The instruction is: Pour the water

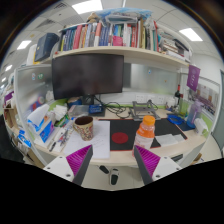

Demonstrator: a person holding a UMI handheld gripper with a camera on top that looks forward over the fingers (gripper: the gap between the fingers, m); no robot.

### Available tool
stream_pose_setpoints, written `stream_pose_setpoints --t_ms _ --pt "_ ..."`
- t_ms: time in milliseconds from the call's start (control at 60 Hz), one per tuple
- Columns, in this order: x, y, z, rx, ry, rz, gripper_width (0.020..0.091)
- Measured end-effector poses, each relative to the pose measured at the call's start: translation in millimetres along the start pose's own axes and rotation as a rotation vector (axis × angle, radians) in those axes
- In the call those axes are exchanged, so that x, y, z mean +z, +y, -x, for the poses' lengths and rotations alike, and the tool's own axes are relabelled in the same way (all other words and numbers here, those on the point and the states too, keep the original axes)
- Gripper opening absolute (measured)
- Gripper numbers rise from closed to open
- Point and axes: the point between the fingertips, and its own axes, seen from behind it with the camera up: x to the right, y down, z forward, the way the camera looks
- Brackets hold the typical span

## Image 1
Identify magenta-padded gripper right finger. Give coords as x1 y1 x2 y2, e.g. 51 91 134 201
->
133 144 183 186

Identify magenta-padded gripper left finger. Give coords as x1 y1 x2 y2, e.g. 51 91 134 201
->
43 144 94 187

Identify orange-capped drink bottle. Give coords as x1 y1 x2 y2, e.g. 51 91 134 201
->
132 115 157 158

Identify purple water bottle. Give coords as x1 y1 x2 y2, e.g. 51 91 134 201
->
186 100 204 129

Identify small white paper sheet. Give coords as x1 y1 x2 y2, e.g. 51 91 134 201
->
154 133 186 148

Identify black and white slipper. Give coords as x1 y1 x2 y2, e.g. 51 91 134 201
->
98 164 110 175
109 168 120 186

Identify large white paper sheet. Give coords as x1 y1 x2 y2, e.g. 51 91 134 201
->
63 119 111 160

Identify floral ceramic mug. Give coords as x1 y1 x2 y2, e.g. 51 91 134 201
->
72 115 95 142

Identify black desk mat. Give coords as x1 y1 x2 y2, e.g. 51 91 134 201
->
109 117 188 152

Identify blue tissue box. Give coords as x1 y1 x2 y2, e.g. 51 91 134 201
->
26 103 56 144

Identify grey metal laptop stand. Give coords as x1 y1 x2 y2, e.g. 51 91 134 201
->
129 99 162 122

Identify clear plastic box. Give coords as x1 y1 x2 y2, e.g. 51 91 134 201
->
68 104 90 118

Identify pile of white napkins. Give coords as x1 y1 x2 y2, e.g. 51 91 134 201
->
51 104 69 122

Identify small blue device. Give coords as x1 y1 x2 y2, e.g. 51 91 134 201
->
88 104 104 114

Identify blue tissue pack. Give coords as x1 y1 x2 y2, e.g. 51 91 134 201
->
17 129 33 148

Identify blue round container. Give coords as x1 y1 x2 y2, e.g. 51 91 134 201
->
66 97 83 108

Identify white plastic container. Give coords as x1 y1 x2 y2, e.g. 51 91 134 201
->
194 117 210 137

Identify dark wine bottle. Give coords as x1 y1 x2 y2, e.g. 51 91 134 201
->
174 84 183 108

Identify black computer monitor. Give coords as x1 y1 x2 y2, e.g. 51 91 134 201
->
51 53 125 106

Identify photo poster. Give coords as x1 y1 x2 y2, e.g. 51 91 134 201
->
196 83 219 114

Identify purple hanging banner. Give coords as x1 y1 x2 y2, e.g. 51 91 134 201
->
186 64 202 92

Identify coiled blue cable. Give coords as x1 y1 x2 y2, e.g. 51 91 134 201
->
166 113 184 126

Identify black cable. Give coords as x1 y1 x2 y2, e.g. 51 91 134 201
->
103 101 133 119

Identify white wall sockets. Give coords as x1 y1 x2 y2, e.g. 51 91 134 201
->
134 94 166 105

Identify wall shelf with books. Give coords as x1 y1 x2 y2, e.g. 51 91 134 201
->
33 8 194 69

